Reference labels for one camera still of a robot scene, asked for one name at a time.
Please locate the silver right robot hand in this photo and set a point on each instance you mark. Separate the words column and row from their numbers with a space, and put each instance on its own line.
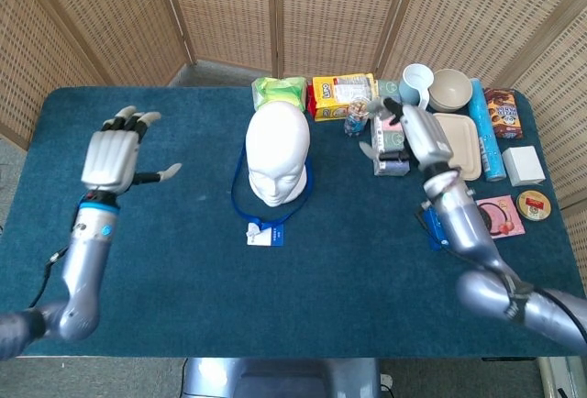
column 424, row 136

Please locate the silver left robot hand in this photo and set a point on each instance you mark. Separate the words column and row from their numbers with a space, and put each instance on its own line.
column 110, row 159

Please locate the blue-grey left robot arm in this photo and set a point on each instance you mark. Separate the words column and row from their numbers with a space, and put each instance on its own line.
column 85, row 269

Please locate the beige lidded lunch box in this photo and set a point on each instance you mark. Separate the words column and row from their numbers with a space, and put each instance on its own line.
column 465, row 141

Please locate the pastel tissue multipack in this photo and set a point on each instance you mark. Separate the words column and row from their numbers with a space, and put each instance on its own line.
column 390, row 166

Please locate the beige bowl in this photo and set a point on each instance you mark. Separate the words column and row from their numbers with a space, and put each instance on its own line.
column 450, row 91

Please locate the light blue mug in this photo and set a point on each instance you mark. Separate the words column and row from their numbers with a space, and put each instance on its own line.
column 415, row 84

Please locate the blue cylindrical tube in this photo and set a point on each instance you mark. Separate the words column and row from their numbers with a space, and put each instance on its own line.
column 486, row 132

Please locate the clear candy jar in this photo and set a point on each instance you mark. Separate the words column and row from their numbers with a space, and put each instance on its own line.
column 355, row 120

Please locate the brown cookie packet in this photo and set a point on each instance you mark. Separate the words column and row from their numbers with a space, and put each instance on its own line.
column 503, row 116

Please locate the yellow Lipo biscuit bag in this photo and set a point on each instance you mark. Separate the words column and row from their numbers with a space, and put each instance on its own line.
column 335, row 95

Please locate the small white box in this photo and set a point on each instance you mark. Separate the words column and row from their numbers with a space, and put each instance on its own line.
column 523, row 166

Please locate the blue pink Oreo box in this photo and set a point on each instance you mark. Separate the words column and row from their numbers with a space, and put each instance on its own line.
column 502, row 217

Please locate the round gold tin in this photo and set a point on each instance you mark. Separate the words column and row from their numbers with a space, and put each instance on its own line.
column 534, row 205

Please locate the woven bamboo folding screen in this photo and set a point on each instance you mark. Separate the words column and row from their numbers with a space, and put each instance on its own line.
column 114, row 13

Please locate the white foam mannequin head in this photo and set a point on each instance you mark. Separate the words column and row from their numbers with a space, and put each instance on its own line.
column 277, row 146

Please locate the green tissue pack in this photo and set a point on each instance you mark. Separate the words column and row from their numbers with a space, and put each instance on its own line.
column 280, row 91

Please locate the blue table cloth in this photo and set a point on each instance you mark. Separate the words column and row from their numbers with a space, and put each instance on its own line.
column 229, row 301

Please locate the blue-grey robot torso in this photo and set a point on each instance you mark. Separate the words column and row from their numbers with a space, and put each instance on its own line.
column 280, row 379

